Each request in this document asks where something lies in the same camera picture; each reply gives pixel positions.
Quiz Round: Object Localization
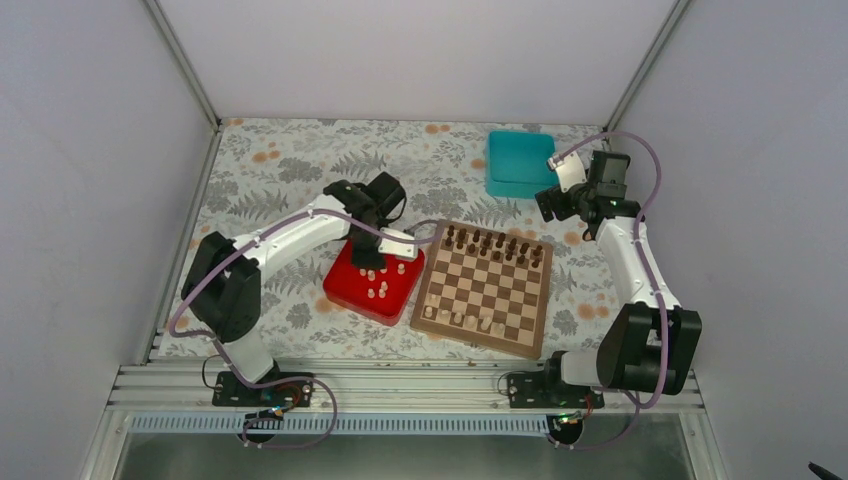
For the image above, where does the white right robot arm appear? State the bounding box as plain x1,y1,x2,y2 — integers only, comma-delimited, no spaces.
505,150,702,409

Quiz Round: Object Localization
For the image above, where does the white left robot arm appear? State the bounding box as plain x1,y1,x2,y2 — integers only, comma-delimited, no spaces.
175,172,418,407

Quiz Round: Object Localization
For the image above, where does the red square plastic tray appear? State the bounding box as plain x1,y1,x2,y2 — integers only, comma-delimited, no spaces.
323,241,426,327

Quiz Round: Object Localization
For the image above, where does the teal square plastic bin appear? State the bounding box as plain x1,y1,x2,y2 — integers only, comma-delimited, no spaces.
484,130,559,199

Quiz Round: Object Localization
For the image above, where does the floral patterned table mat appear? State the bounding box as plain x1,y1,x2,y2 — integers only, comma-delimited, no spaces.
189,118,619,360

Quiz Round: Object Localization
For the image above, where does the wooden chessboard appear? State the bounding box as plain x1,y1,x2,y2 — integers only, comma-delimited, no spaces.
410,220,554,360

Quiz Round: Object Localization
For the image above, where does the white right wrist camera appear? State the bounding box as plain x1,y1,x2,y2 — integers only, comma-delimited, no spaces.
547,151,587,192

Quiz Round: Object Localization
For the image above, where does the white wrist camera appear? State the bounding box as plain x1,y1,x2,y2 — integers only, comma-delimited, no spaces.
547,151,587,192
377,227,419,260

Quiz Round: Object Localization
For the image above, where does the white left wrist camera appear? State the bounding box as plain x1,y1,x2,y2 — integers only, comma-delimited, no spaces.
377,227,419,260

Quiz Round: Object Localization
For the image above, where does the right aluminium frame post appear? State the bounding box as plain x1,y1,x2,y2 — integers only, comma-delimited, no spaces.
604,0,693,131

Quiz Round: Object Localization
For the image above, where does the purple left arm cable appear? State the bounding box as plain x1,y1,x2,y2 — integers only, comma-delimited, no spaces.
165,208,442,452

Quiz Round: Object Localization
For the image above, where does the aluminium corner frame post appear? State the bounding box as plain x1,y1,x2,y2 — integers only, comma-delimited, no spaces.
141,0,221,131

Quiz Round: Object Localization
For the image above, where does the aluminium front rail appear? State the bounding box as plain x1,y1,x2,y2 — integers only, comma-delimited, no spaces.
83,360,727,479

